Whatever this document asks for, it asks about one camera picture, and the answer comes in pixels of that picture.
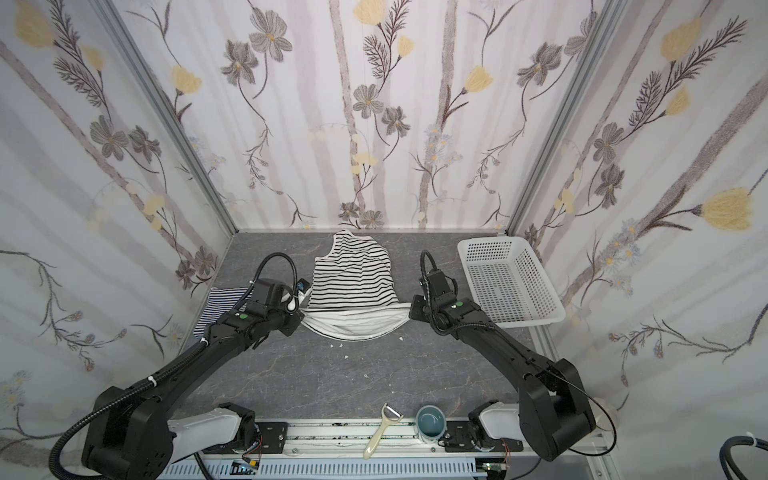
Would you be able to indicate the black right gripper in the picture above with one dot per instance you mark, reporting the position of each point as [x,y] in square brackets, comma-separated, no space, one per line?
[420,306]

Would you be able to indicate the cream vegetable peeler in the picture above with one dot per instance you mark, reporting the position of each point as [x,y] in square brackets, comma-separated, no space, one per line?
[389,417]

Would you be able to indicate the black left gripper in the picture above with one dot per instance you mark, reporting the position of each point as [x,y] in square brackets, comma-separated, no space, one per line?
[293,306]

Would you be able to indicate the aluminium mounting rail frame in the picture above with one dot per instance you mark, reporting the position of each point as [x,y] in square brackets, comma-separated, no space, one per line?
[333,449]

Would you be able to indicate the blue white striped tank top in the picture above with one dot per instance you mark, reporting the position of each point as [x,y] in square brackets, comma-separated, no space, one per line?
[218,302]

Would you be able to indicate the white plastic laundry basket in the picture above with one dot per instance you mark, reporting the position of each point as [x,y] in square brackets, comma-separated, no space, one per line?
[509,283]

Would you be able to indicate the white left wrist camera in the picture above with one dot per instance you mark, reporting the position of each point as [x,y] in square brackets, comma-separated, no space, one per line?
[300,295]

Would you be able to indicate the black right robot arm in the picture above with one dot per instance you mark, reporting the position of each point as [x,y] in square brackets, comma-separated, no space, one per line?
[553,410]

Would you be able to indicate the black white striped tank top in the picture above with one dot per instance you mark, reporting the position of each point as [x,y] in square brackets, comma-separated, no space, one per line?
[353,297]

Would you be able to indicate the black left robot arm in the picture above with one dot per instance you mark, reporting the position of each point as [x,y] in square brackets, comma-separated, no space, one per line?
[133,433]

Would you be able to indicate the teal ceramic mug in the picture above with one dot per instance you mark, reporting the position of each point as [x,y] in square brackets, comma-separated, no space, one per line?
[430,424]

